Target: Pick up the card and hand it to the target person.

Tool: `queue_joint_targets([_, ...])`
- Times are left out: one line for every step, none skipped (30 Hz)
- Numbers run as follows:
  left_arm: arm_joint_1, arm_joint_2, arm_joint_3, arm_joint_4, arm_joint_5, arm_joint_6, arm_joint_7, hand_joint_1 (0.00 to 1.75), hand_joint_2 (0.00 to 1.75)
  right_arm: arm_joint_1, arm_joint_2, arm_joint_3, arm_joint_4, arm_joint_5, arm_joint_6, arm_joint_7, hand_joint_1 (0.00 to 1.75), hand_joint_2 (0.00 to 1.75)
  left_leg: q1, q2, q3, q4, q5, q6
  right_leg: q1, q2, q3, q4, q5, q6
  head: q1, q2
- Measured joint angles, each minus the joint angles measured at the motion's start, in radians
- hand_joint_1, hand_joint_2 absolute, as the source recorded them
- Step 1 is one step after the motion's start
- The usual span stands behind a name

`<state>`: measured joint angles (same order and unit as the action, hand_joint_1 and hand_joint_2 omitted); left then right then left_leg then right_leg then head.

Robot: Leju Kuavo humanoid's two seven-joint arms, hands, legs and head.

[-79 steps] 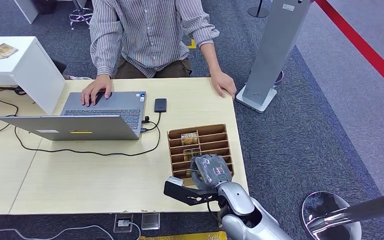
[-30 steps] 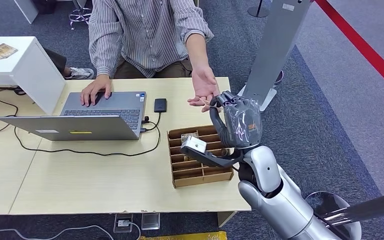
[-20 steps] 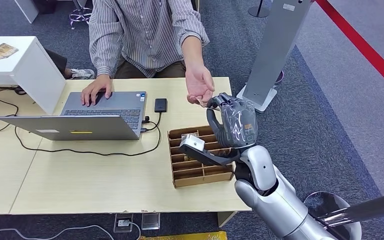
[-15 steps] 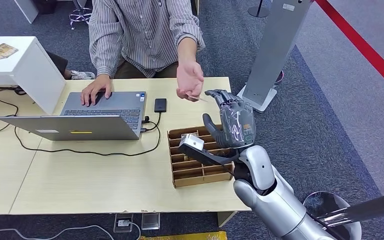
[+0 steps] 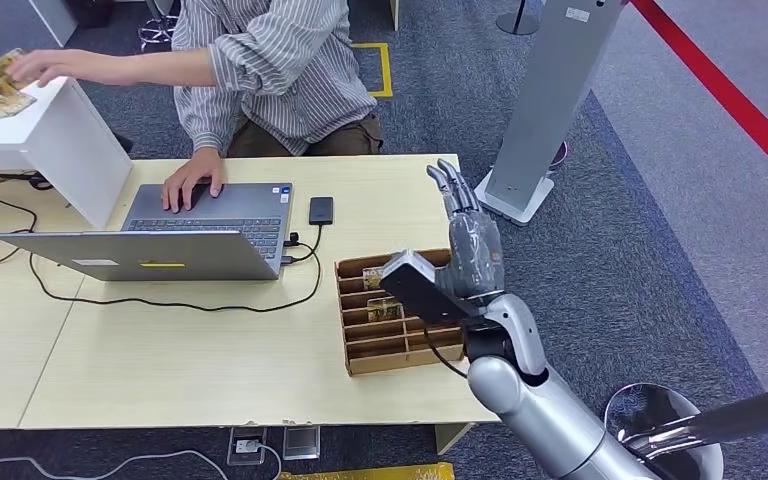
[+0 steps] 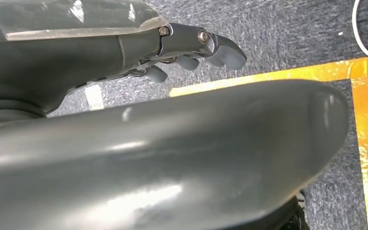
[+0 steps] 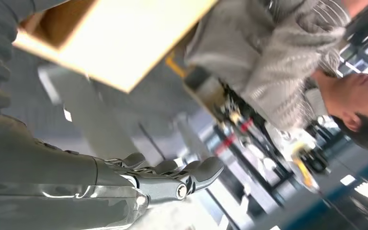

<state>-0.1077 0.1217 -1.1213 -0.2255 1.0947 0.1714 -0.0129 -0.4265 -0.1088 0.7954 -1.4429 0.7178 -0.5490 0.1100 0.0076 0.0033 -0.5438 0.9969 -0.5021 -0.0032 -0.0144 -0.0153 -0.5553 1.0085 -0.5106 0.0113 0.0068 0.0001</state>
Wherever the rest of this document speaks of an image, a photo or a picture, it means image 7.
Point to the person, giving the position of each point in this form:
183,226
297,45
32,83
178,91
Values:
266,57

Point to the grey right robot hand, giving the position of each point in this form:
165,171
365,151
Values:
44,184

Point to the yellow and black tool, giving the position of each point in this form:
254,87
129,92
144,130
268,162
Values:
309,162

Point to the black shelf rack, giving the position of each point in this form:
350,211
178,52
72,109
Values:
250,149

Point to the orange floor tape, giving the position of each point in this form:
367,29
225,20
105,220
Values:
175,67

